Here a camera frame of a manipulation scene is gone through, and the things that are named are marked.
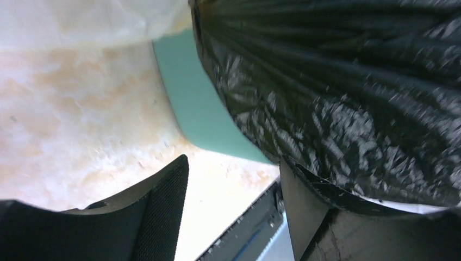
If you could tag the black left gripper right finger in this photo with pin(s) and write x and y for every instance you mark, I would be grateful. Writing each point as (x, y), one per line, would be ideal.
(329, 223)

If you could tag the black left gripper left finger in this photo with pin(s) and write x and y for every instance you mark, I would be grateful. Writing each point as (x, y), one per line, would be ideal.
(139, 223)

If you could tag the black trash bag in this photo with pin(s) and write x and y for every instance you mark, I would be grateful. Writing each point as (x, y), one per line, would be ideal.
(365, 94)

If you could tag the green plastic trash bin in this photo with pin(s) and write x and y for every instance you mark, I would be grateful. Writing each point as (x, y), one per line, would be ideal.
(201, 116)

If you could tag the translucent yellow-trimmed plastic bag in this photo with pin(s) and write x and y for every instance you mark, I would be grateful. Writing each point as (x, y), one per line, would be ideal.
(35, 25)

